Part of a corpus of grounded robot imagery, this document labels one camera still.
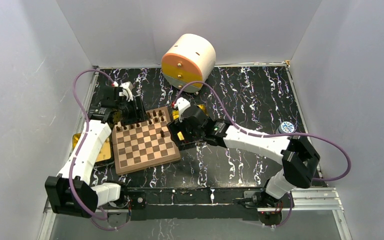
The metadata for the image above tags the gold tin with light pieces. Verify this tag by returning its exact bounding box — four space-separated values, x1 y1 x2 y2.
72 133 114 168

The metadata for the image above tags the gold tin with dark pieces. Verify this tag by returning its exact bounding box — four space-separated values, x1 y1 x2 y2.
171 104 209 121

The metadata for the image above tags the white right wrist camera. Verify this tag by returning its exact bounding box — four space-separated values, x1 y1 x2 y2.
172 97 191 118

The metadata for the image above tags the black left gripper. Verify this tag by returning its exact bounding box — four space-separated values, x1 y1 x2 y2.
116 96 149 126

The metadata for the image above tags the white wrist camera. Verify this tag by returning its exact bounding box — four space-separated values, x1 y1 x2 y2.
172 97 191 118
112 81 134 102

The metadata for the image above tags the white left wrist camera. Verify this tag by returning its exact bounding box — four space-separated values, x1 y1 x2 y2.
112 81 134 102

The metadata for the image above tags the round pastel drawer cabinet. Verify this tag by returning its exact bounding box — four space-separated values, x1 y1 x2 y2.
161 33 216 94

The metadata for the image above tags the wooden chess board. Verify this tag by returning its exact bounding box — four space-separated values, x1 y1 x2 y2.
111 106 181 176

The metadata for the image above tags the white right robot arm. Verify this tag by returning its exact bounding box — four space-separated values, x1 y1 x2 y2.
167 105 320 207

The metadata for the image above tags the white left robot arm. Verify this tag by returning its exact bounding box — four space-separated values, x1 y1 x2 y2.
44 82 147 218

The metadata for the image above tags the blue white round cap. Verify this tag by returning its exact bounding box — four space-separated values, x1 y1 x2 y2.
276 121 296 134

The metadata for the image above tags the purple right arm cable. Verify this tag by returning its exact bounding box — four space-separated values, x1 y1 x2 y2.
173 81 353 229

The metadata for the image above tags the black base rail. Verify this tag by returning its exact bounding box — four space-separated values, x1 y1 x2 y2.
97 187 294 226

